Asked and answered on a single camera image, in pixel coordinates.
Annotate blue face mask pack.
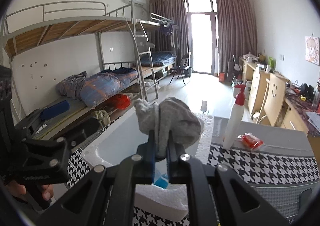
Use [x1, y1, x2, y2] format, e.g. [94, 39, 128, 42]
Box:
[153, 169, 169, 189]

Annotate grey knitted soft cloth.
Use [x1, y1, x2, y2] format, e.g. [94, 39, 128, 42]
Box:
[133, 97, 204, 159]

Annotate left hand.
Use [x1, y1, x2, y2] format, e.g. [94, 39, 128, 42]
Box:
[5, 180, 54, 201]

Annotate white styrofoam box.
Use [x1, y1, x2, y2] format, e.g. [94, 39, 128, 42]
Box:
[81, 110, 214, 222]

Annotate red plastic bag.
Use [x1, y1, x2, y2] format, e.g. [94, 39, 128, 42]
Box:
[108, 94, 131, 110]

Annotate white red spray bottle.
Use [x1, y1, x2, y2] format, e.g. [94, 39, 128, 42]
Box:
[222, 84, 246, 150]

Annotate red snack packet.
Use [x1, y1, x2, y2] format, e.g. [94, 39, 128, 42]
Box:
[237, 133, 264, 152]

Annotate blue orange quilt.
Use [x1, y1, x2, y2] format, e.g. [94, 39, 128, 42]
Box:
[56, 67, 138, 108]

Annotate metal bunk bed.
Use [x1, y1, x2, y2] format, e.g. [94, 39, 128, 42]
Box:
[1, 2, 172, 140]

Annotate houndstooth table cloth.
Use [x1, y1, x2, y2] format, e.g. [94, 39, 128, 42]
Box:
[68, 117, 319, 225]

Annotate black folding chair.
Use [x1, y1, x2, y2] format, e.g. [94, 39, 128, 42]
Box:
[169, 52, 191, 85]

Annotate orange bag on floor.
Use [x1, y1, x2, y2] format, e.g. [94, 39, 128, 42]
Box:
[219, 72, 226, 83]

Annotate wooden smiley chair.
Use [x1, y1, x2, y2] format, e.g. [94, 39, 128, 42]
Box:
[257, 73, 288, 126]

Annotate left brown curtain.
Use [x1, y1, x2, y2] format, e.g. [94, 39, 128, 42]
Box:
[149, 0, 189, 63]

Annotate brown curtain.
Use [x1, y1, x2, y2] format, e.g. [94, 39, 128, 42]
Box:
[149, 0, 189, 63]
[216, 0, 258, 74]

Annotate wooden desk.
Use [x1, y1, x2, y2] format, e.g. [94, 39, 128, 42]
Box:
[240, 57, 319, 141]

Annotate papers on desk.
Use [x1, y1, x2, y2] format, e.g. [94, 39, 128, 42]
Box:
[306, 112, 320, 131]

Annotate right brown curtain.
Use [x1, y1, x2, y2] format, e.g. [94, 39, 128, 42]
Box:
[216, 0, 258, 74]

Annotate balcony glass door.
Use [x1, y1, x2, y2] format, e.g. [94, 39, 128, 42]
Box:
[185, 0, 219, 76]

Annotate wall picture calendar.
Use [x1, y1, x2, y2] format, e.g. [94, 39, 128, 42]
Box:
[305, 36, 319, 65]

